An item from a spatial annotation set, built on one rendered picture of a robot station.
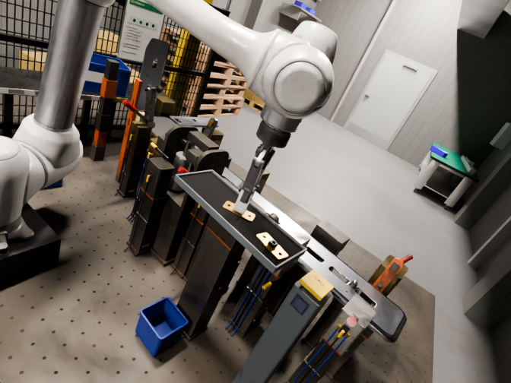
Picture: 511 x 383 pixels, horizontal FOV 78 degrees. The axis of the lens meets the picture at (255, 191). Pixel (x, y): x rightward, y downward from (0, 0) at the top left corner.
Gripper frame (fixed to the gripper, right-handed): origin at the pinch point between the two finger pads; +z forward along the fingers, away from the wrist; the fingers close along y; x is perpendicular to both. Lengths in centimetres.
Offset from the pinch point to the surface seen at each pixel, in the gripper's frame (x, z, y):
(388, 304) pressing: -54, 20, 18
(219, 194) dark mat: 7.0, 4.1, 3.0
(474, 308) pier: -221, 109, 210
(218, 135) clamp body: 33, 16, 74
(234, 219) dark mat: -0.3, 4.1, -4.4
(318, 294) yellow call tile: -24.1, 4.2, -14.8
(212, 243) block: 2.6, 14.6, -3.3
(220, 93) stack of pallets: 151, 81, 421
